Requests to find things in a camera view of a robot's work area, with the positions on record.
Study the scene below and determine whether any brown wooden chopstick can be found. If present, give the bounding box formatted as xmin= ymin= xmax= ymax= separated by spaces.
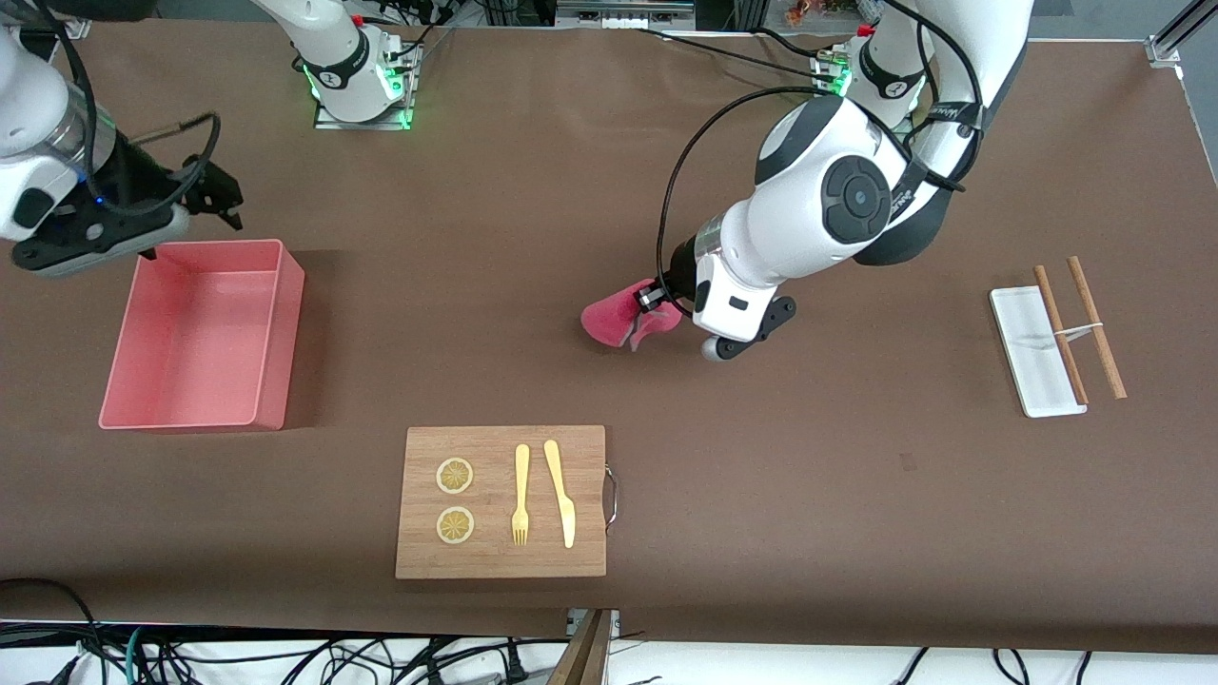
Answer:
xmin=1067 ymin=256 xmax=1129 ymax=401
xmin=1033 ymin=264 xmax=1090 ymax=406

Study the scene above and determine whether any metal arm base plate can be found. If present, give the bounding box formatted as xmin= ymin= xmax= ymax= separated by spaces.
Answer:
xmin=811 ymin=52 xmax=857 ymax=101
xmin=314 ymin=38 xmax=421 ymax=131

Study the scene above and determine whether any black table cable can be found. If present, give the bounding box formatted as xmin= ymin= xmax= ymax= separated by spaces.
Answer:
xmin=633 ymin=27 xmax=838 ymax=75
xmin=752 ymin=27 xmax=840 ymax=58

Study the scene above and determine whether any white rectangular tray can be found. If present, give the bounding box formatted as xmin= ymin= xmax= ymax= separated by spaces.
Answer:
xmin=990 ymin=285 xmax=1088 ymax=419

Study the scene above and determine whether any wooden cutting board with handle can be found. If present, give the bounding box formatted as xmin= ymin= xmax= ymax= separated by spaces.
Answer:
xmin=395 ymin=424 xmax=619 ymax=580

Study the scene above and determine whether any pink microfibre cloth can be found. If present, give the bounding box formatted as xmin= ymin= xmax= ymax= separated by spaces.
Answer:
xmin=580 ymin=279 xmax=684 ymax=351

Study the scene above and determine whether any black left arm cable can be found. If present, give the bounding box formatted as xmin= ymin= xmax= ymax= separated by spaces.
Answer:
xmin=657 ymin=0 xmax=987 ymax=286

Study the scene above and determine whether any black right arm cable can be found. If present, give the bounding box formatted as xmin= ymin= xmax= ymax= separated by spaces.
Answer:
xmin=29 ymin=0 xmax=223 ymax=215

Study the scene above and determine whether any yellow plastic fork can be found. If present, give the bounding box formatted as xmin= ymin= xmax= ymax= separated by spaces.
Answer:
xmin=511 ymin=443 xmax=531 ymax=547

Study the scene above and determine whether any teal cable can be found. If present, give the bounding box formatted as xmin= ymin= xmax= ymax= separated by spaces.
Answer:
xmin=124 ymin=625 xmax=153 ymax=685

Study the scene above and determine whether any brown wooden post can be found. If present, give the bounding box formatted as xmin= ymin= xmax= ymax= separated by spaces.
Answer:
xmin=547 ymin=609 xmax=615 ymax=685

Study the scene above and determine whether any pink plastic bin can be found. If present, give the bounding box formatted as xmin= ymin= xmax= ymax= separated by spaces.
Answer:
xmin=98 ymin=238 xmax=306 ymax=432

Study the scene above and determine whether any thick black looped cable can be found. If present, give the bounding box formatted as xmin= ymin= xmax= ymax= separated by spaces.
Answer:
xmin=0 ymin=577 xmax=101 ymax=685

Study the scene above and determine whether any yellow plastic knife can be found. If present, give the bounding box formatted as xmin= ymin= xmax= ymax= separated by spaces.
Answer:
xmin=543 ymin=440 xmax=577 ymax=550

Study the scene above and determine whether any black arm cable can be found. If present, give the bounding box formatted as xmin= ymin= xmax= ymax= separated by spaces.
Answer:
xmin=29 ymin=0 xmax=223 ymax=215
xmin=657 ymin=0 xmax=987 ymax=286

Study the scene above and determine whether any brown table cover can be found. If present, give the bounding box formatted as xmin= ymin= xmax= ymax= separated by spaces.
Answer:
xmin=0 ymin=19 xmax=1218 ymax=657

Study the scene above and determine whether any silver metal bracket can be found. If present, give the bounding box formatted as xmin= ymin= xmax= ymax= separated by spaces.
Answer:
xmin=566 ymin=609 xmax=621 ymax=640

